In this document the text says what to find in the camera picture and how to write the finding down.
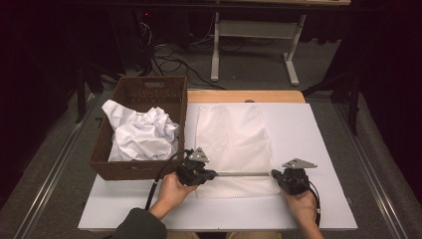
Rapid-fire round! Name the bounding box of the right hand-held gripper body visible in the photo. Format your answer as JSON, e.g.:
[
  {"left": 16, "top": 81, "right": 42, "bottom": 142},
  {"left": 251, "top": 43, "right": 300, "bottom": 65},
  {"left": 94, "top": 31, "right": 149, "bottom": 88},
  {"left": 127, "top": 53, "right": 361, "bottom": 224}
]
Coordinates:
[{"left": 278, "top": 158, "right": 318, "bottom": 196}]

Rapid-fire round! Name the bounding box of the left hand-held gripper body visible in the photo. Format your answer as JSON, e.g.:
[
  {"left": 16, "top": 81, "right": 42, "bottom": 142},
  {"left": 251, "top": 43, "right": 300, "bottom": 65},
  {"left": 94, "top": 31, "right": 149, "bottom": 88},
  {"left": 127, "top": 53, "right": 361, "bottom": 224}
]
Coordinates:
[{"left": 175, "top": 147, "right": 211, "bottom": 187}]

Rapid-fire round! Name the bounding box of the white mesh laundry bag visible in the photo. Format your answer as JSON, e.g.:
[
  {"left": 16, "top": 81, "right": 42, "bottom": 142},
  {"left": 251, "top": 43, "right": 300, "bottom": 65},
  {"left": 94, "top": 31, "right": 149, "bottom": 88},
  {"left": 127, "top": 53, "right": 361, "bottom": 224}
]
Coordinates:
[{"left": 194, "top": 104, "right": 282, "bottom": 199}]

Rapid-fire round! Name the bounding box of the brown woven basket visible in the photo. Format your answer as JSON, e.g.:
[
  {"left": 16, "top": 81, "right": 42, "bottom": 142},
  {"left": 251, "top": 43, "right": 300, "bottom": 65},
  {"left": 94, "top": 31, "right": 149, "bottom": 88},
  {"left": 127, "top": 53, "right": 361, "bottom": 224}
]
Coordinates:
[{"left": 89, "top": 76, "right": 189, "bottom": 181}]

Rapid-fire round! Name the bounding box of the white shirt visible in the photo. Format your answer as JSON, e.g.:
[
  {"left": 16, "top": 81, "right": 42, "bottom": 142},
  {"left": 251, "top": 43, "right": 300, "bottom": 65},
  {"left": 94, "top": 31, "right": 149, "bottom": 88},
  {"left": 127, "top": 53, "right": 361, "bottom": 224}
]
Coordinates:
[{"left": 101, "top": 99, "right": 180, "bottom": 162}]

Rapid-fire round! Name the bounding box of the person's right hand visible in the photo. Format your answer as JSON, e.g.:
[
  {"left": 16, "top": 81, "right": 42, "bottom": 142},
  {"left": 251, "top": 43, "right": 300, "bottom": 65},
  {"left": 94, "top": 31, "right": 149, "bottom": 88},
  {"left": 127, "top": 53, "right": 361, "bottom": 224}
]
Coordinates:
[{"left": 282, "top": 188, "right": 320, "bottom": 227}]

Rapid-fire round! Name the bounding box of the person's left hand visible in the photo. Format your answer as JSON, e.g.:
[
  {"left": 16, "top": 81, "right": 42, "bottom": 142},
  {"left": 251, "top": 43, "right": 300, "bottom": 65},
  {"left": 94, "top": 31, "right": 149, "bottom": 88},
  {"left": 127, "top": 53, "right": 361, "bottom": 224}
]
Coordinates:
[{"left": 148, "top": 172, "right": 199, "bottom": 220}]

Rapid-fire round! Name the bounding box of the white table board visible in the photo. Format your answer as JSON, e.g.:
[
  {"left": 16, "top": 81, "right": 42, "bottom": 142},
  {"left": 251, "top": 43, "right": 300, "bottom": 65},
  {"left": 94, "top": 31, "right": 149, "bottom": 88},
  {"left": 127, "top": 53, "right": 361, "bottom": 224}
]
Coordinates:
[{"left": 78, "top": 102, "right": 358, "bottom": 232}]

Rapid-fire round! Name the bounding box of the black stand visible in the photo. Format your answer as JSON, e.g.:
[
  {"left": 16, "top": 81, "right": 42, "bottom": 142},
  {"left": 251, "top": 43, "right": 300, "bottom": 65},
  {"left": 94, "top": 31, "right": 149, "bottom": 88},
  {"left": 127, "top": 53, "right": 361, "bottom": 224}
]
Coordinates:
[
  {"left": 74, "top": 63, "right": 104, "bottom": 124},
  {"left": 302, "top": 71, "right": 362, "bottom": 136}
]

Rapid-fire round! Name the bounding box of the white-framed background desk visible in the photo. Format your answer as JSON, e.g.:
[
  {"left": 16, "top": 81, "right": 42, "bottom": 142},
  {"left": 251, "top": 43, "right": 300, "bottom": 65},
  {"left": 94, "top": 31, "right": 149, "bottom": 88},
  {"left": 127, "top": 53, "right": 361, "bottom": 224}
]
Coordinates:
[{"left": 210, "top": 0, "right": 352, "bottom": 87}]

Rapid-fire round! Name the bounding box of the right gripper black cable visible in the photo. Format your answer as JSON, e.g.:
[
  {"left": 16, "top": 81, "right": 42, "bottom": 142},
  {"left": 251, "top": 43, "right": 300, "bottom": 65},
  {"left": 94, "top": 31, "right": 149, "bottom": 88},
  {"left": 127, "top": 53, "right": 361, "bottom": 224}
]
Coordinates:
[{"left": 300, "top": 178, "right": 322, "bottom": 228}]

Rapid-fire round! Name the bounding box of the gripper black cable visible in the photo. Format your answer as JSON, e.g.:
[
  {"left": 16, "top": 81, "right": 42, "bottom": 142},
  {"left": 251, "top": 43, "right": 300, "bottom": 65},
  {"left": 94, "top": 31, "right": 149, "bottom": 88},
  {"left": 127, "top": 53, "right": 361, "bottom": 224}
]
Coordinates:
[
  {"left": 144, "top": 148, "right": 195, "bottom": 211},
  {"left": 300, "top": 178, "right": 322, "bottom": 228}
]

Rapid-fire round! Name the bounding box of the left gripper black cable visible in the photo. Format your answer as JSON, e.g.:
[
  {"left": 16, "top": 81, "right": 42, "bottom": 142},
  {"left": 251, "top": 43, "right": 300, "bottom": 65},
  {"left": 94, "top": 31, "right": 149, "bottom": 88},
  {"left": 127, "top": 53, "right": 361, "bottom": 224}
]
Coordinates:
[{"left": 144, "top": 148, "right": 195, "bottom": 211}]

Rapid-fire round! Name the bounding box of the metal floor rail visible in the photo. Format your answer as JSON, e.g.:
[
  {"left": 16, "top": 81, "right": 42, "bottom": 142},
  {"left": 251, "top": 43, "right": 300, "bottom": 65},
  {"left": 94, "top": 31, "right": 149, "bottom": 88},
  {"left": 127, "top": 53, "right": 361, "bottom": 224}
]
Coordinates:
[
  {"left": 334, "top": 103, "right": 411, "bottom": 239},
  {"left": 13, "top": 96, "right": 98, "bottom": 239}
]

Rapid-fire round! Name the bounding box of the long black floor cable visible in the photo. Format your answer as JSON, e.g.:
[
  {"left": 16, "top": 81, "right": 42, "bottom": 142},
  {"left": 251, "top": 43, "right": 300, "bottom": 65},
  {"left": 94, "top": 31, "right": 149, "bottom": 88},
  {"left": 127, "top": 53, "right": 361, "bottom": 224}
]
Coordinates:
[{"left": 152, "top": 54, "right": 227, "bottom": 91}]

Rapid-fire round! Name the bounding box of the bundle of hanging cables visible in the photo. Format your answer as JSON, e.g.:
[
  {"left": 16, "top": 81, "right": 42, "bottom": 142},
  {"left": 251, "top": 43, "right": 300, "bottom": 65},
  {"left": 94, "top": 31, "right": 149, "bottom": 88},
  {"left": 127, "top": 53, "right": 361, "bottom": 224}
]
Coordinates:
[{"left": 135, "top": 19, "right": 158, "bottom": 78}]

